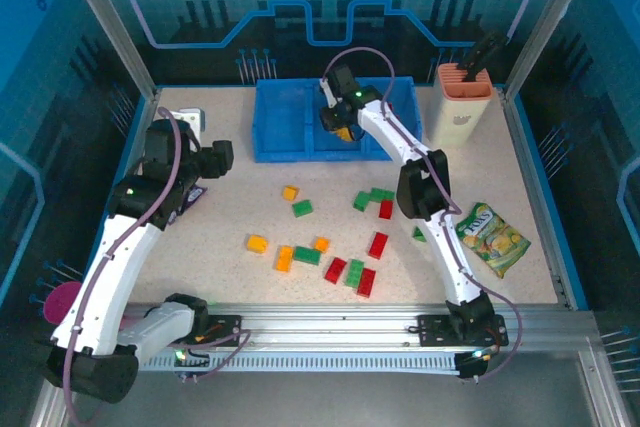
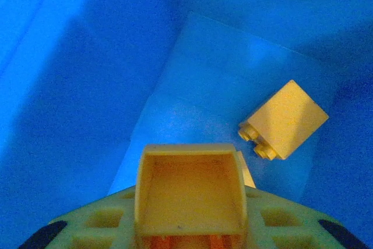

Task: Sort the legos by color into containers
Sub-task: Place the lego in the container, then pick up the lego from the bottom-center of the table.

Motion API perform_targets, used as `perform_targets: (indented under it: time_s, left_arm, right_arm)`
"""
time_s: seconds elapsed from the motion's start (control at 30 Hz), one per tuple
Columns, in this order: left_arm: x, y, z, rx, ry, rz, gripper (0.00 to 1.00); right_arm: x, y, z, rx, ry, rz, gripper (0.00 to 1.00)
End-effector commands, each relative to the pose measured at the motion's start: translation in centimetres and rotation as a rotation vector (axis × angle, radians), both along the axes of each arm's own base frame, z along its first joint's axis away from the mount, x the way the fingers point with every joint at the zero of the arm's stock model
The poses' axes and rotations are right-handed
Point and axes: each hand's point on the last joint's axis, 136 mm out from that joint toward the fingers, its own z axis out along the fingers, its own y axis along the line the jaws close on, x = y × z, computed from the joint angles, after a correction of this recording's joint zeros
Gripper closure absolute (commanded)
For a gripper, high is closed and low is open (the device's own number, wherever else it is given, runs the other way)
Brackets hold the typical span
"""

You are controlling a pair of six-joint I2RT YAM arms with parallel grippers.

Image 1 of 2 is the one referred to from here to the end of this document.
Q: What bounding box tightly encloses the purple snack packet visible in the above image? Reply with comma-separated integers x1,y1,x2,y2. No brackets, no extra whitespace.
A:
169,185,209,226

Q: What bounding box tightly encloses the cream knife block pink top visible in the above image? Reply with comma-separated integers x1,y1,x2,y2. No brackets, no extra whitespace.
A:
432,62,496,148

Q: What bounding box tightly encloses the green yellow candy bag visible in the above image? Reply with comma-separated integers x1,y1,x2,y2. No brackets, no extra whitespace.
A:
455,201,532,279

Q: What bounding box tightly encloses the magenta cup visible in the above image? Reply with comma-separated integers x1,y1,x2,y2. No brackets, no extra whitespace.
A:
42,280,84,326

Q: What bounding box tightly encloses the small black electronics box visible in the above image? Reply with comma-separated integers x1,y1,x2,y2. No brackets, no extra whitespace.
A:
455,346,494,382
173,344,212,382

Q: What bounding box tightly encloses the grey metal panel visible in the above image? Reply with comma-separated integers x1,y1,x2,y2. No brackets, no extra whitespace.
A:
29,366,631,427

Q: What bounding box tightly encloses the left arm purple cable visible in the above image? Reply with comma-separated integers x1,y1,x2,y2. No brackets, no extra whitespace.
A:
62,106,251,426

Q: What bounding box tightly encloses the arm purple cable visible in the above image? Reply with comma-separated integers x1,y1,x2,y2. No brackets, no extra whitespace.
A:
62,106,251,426
322,46,524,381

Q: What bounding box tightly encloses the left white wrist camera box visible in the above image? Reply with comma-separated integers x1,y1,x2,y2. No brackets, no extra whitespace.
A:
169,107,205,141

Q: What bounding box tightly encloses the aluminium table edge rail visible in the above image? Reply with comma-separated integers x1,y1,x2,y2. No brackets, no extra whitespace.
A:
82,89,164,298
502,89,576,311

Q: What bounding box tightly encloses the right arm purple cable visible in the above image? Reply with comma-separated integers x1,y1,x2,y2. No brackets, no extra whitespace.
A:
322,46,524,381

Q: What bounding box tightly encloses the aluminium frame post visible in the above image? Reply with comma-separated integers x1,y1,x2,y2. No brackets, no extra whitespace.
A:
53,0,162,98
501,0,605,101

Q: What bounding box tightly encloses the black handled knife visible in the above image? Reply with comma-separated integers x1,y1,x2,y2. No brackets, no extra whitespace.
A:
458,31,509,84

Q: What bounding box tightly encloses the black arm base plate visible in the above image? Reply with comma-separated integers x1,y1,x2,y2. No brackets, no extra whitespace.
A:
199,314,245,348
417,314,510,348

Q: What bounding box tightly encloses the aluminium mounting rail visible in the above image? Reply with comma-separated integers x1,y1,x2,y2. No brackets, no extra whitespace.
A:
119,302,601,356

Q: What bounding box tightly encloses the slotted white cable duct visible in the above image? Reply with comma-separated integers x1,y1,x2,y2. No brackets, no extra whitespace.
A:
139,350,464,376

